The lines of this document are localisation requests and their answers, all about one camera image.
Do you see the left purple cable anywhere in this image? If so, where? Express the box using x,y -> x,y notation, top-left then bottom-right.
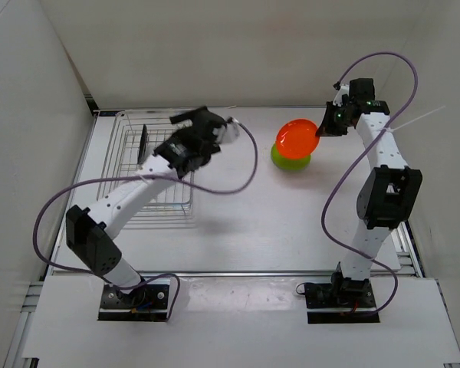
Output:
34,118 -> 258,321

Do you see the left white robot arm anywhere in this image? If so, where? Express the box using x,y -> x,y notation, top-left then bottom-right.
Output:
66,107 -> 239,307

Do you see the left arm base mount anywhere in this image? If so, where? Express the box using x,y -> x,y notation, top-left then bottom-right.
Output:
97,278 -> 170,322

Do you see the white zip tie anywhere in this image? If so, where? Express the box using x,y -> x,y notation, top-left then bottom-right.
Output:
381,105 -> 446,133

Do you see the orange plate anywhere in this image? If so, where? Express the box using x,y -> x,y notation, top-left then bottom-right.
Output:
274,119 -> 320,159

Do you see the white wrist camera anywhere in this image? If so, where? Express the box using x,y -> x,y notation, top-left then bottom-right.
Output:
216,117 -> 240,145
332,81 -> 350,107

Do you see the metal wire dish rack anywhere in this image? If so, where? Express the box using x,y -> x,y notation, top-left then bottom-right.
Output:
101,111 -> 194,228

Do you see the green plate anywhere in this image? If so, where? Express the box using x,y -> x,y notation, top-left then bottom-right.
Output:
271,144 -> 311,172

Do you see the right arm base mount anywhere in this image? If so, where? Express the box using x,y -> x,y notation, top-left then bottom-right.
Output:
295,272 -> 380,324

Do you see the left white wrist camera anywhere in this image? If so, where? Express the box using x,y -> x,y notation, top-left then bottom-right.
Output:
216,117 -> 240,145

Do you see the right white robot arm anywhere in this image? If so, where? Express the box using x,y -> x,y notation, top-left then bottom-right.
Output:
316,78 -> 422,307

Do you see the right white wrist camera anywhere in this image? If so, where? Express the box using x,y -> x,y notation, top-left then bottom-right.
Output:
332,81 -> 350,107

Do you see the black plate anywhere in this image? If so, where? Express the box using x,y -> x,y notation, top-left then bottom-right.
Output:
136,124 -> 149,166

